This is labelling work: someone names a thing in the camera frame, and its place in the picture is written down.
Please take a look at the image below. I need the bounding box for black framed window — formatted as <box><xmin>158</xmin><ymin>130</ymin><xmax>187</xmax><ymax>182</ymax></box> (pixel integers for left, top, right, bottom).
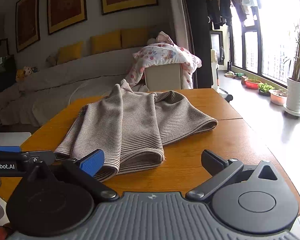
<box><xmin>229</xmin><ymin>0</ymin><xmax>300</xmax><ymax>91</ymax></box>

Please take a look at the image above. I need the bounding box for yellow plush toy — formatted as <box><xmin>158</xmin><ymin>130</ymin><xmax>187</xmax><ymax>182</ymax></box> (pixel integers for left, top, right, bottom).
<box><xmin>15</xmin><ymin>69</ymin><xmax>26</xmax><ymax>83</ymax></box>

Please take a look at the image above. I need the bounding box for palm in white pot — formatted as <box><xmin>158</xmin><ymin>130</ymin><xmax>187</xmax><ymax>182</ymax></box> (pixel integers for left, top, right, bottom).
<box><xmin>282</xmin><ymin>17</ymin><xmax>300</xmax><ymax>117</ymax></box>

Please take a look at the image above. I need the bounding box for floral pink white blanket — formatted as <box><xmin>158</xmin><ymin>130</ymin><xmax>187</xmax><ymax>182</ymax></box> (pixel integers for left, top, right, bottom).
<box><xmin>126</xmin><ymin>42</ymin><xmax>202</xmax><ymax>91</ymax></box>

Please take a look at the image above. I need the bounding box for dark cabinet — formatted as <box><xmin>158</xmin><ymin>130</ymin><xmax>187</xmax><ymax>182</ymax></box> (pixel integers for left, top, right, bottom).
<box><xmin>0</xmin><ymin>38</ymin><xmax>17</xmax><ymax>98</ymax></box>

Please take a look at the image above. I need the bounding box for green plant in black pot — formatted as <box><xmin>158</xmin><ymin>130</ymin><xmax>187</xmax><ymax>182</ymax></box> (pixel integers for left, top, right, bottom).
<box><xmin>258</xmin><ymin>82</ymin><xmax>275</xmax><ymax>97</ymax></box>

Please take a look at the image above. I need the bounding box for pink basin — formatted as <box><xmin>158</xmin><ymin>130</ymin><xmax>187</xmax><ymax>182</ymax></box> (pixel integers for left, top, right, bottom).
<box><xmin>268</xmin><ymin>89</ymin><xmax>288</xmax><ymax>106</ymax></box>

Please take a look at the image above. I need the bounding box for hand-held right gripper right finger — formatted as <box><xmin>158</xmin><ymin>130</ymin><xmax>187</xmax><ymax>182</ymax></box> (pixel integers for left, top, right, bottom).
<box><xmin>186</xmin><ymin>149</ymin><xmax>280</xmax><ymax>202</ymax></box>

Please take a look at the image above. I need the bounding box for row of hanging clothes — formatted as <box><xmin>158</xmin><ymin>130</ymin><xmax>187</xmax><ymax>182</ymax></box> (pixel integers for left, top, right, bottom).
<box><xmin>202</xmin><ymin>0</ymin><xmax>262</xmax><ymax>30</ymax></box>

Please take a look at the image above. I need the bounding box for grey plush toy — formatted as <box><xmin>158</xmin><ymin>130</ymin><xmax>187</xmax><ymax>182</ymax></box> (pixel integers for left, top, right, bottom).
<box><xmin>147</xmin><ymin>27</ymin><xmax>158</xmax><ymax>46</ymax></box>

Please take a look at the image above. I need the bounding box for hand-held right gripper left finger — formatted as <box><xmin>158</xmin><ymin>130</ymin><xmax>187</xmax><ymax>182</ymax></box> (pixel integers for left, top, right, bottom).
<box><xmin>27</xmin><ymin>149</ymin><xmax>118</xmax><ymax>203</ymax></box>

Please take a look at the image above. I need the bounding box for red basin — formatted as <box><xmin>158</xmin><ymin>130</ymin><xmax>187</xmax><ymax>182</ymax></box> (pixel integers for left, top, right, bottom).
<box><xmin>244</xmin><ymin>78</ymin><xmax>262</xmax><ymax>89</ymax></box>

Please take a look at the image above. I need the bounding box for striped beige sweater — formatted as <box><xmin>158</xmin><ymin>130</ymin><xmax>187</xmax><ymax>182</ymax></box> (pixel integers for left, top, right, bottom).
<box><xmin>54</xmin><ymin>79</ymin><xmax>218</xmax><ymax>182</ymax></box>

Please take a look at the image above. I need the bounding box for beige curtain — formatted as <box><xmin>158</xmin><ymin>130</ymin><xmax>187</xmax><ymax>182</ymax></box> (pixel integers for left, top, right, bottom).
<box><xmin>167</xmin><ymin>0</ymin><xmax>192</xmax><ymax>55</ymax></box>

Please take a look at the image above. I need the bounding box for white side table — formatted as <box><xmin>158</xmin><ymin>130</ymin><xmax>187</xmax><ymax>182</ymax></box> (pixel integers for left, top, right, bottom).
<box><xmin>0</xmin><ymin>132</ymin><xmax>32</xmax><ymax>147</ymax></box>

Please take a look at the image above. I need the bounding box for beige armchair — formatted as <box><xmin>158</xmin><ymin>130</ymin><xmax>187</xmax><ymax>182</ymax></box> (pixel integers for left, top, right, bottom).
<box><xmin>143</xmin><ymin>63</ymin><xmax>183</xmax><ymax>92</ymax></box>

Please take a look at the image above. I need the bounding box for yellow cushion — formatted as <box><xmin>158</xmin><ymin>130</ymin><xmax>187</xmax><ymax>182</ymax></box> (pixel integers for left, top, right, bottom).
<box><xmin>56</xmin><ymin>41</ymin><xmax>84</xmax><ymax>64</ymax></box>
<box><xmin>121</xmin><ymin>26</ymin><xmax>153</xmax><ymax>48</ymax></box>
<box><xmin>90</xmin><ymin>30</ymin><xmax>122</xmax><ymax>54</ymax></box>

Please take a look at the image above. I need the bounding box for white and black appliance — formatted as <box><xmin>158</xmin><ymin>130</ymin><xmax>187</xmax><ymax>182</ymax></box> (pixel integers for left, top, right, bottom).
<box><xmin>210</xmin><ymin>49</ymin><xmax>233</xmax><ymax>103</ymax></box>

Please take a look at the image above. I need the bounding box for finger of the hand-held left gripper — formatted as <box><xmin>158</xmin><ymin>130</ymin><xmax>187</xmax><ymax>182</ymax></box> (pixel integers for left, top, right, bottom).
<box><xmin>20</xmin><ymin>151</ymin><xmax>56</xmax><ymax>167</ymax></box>
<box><xmin>0</xmin><ymin>146</ymin><xmax>22</xmax><ymax>154</ymax></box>

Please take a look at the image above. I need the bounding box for beige patterned cushion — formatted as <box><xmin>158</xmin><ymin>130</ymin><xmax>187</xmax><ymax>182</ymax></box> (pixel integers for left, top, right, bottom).
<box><xmin>45</xmin><ymin>54</ymin><xmax>59</xmax><ymax>67</ymax></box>

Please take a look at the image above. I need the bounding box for white covered sofa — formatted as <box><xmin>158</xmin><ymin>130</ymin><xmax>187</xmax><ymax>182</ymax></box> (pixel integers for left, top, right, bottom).
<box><xmin>0</xmin><ymin>39</ymin><xmax>152</xmax><ymax>128</ymax></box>

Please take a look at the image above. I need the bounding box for pink patterned garment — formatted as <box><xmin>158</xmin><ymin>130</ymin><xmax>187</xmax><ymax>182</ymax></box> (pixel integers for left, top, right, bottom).
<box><xmin>156</xmin><ymin>31</ymin><xmax>176</xmax><ymax>45</ymax></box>

